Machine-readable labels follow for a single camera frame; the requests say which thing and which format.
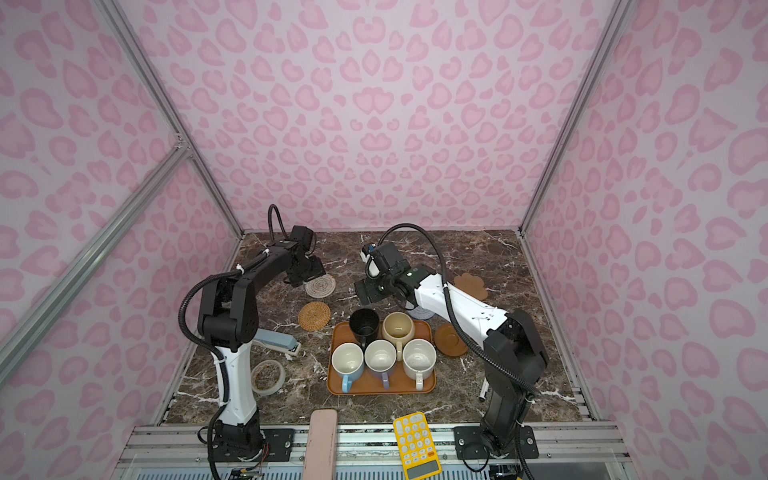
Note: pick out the light blue woven coaster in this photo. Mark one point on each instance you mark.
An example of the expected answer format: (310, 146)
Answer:
(421, 313)

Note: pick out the beige cream mug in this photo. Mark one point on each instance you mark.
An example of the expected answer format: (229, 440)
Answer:
(398, 328)

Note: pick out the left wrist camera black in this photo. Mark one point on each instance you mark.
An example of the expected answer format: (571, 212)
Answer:
(305, 237)

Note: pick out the light blue mug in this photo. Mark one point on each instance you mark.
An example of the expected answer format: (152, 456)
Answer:
(348, 362)

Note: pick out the light blue stapler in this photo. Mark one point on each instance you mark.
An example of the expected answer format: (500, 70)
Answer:
(276, 341)

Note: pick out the white tape roll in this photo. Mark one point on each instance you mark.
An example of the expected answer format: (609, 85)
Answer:
(267, 378)

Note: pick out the white multicolour zigzag woven coaster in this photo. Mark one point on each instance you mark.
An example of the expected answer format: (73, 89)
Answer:
(321, 287)

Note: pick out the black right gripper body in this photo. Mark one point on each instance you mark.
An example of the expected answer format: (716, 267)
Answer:
(377, 288)

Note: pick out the round brown wooden coaster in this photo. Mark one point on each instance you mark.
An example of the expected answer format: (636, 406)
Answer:
(448, 342)

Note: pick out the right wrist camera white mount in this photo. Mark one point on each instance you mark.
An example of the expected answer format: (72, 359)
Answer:
(383, 259)

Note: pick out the yellow calculator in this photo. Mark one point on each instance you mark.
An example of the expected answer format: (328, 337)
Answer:
(416, 448)

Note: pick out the purple mug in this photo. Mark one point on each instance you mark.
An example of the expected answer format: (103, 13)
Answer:
(380, 359)

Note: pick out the pink rectangular case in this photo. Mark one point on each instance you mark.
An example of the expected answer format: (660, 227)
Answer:
(320, 453)

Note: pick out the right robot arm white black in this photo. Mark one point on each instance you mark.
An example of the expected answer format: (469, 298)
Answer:
(508, 343)

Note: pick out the black mug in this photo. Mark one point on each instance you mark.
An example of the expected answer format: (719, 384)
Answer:
(364, 324)

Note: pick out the cork paw shaped coaster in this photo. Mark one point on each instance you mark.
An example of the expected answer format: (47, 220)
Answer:
(472, 285)

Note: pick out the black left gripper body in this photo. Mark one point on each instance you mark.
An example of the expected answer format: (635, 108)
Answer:
(312, 268)

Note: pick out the white speckled pink mug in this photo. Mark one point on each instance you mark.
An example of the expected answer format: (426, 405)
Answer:
(419, 359)

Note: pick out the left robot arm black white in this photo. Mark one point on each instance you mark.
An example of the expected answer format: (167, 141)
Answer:
(228, 322)

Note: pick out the orange brown serving tray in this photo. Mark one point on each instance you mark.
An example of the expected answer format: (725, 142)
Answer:
(369, 384)

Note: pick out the round tan rattan coaster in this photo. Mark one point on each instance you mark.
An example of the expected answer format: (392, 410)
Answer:
(314, 316)

